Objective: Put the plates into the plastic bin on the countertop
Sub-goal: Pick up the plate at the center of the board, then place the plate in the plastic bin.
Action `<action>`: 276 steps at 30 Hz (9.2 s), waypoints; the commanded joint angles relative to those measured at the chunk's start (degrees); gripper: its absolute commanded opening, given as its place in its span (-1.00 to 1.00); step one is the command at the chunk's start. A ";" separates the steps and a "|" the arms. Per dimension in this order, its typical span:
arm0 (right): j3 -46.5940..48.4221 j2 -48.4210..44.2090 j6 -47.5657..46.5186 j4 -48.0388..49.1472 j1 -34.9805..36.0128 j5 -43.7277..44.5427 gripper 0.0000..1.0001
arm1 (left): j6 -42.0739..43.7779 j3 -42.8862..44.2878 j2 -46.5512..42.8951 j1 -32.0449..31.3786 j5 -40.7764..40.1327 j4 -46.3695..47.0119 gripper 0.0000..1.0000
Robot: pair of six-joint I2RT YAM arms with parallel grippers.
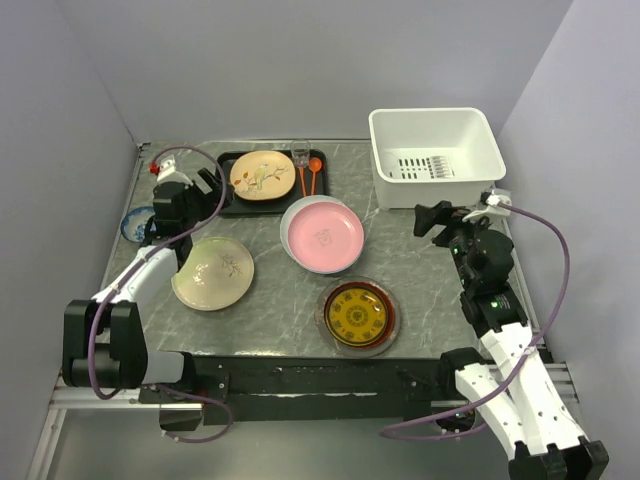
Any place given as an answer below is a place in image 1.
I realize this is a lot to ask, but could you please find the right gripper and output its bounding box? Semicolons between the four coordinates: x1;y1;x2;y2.
413;200;495;289

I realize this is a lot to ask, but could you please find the cream green leaf plate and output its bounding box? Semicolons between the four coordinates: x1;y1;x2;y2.
171;237;254;311

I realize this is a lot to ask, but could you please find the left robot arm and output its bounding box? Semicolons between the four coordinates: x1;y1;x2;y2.
62;168;228;402

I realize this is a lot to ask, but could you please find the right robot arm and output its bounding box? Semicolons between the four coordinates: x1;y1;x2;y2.
414;201;609;479

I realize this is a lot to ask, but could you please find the white plastic bin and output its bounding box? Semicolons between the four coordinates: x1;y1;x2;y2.
368;107;507;210

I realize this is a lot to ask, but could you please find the beige bird-pattern plate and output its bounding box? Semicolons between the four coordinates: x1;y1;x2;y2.
229;151;296;201

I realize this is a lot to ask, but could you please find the white scalloped plate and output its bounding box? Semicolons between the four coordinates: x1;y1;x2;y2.
280;195;345;265

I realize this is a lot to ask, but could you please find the light blue plate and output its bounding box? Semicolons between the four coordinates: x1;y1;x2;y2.
282;199;366;275

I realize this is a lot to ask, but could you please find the blue white porcelain bowl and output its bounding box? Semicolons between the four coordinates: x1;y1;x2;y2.
120;206;156;244

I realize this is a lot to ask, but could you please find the clear drinking glass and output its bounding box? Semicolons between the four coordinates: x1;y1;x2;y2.
290;139;311;168

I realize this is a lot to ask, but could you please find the black serving tray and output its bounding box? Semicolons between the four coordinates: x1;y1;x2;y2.
217;150;303;217

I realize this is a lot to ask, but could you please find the orange plastic spoon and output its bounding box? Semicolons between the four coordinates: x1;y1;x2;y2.
308;157;323;195

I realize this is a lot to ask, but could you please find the pink plate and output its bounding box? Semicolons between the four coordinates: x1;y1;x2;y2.
287;202;365;269

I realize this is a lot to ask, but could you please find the yellow patterned plate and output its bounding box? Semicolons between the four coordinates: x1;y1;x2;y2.
325;287;390;348

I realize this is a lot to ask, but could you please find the clear glass plate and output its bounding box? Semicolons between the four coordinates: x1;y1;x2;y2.
314;276;401;359

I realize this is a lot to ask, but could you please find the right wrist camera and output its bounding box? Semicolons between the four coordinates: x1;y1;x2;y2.
462;188;512;222

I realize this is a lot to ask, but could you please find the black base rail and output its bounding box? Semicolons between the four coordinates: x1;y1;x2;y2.
184;356;466;425

